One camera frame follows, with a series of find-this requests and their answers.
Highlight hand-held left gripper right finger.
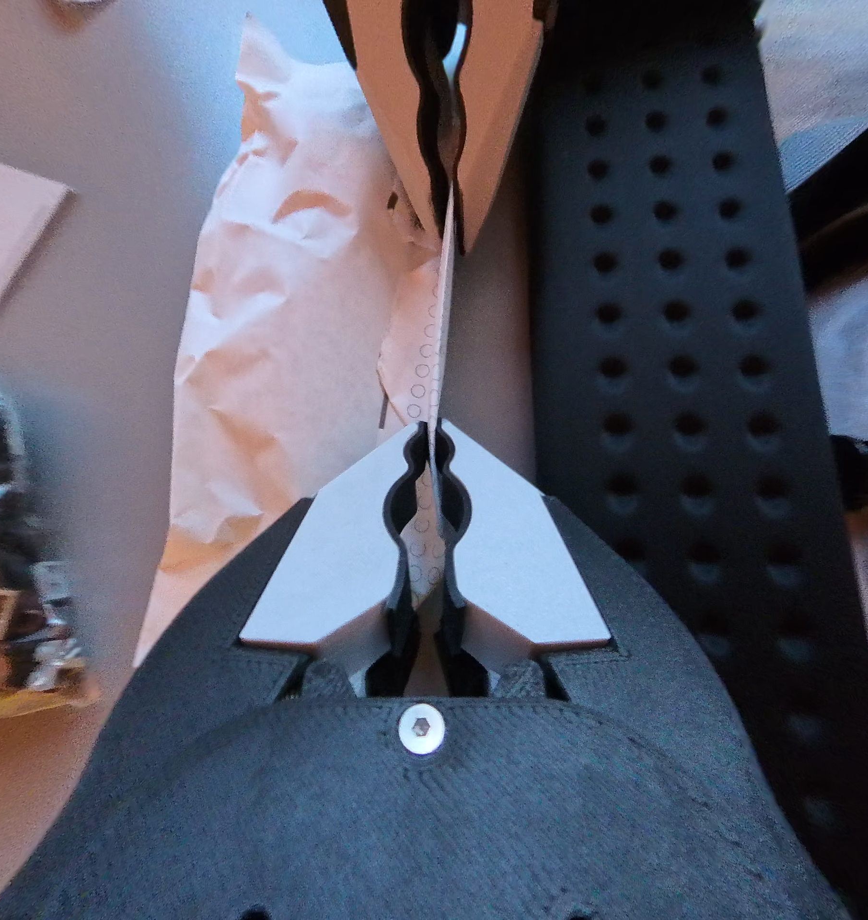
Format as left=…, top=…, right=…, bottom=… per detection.
left=437, top=421, right=613, bottom=698

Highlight person's dark zip jacket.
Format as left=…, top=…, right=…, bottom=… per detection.
left=786, top=129, right=868, bottom=288

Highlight pile of small toy bricks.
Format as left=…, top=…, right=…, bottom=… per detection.
left=0, top=402, right=82, bottom=691

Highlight large white paper bag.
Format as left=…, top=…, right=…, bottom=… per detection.
left=133, top=11, right=463, bottom=669

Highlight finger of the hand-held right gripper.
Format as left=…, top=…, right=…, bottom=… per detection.
left=448, top=0, right=548, bottom=256
left=329, top=0, right=455, bottom=242

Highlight black perforated chair armrest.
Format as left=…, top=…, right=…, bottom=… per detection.
left=527, top=0, right=868, bottom=920

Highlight clear zip bag green seal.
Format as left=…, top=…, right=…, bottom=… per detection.
left=0, top=352, right=103, bottom=720

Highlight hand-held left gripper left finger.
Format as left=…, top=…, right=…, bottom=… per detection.
left=240, top=421, right=429, bottom=698

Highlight open instruction booklet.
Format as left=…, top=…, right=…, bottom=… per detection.
left=0, top=154, right=75, bottom=339

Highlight person's light grey clothing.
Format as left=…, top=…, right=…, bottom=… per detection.
left=753, top=0, right=868, bottom=662

